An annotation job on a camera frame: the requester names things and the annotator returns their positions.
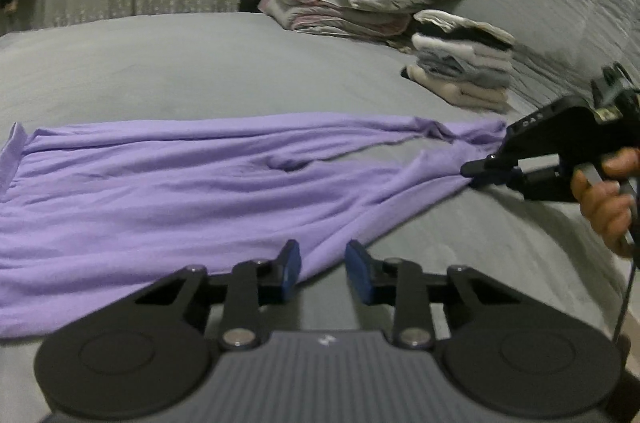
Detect purple pants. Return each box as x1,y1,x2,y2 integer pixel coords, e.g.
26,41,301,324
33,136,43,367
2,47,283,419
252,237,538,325
0,113,508,339

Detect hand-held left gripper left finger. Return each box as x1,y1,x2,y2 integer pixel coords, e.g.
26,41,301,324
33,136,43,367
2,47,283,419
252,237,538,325
135,239,303,350

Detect grey folded garment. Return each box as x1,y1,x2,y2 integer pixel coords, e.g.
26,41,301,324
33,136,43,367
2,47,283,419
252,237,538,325
417,50,513,87

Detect off-white folded garment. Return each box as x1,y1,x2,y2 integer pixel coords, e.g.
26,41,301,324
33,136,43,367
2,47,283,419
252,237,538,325
412,36,513,70

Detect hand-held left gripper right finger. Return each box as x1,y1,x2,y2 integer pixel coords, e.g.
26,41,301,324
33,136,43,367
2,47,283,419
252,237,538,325
345,239,506,350

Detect black cable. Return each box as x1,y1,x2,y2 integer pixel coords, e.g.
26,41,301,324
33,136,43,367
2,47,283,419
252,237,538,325
611,223,640,346

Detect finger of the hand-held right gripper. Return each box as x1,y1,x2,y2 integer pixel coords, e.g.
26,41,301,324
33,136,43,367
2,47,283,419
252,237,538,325
460,153,523,179
470,166,576,202

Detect black folded garment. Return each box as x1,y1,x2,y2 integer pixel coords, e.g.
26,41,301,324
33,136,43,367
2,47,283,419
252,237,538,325
414,28,513,52

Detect beige folded garment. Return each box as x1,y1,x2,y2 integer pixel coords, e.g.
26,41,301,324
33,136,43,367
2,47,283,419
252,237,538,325
406,63,511,113

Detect white folded garment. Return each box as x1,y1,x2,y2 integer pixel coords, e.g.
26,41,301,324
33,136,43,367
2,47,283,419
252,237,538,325
414,9,516,46

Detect person's right hand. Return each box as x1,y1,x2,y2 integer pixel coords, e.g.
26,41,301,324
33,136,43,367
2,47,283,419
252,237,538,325
571,148,640,259

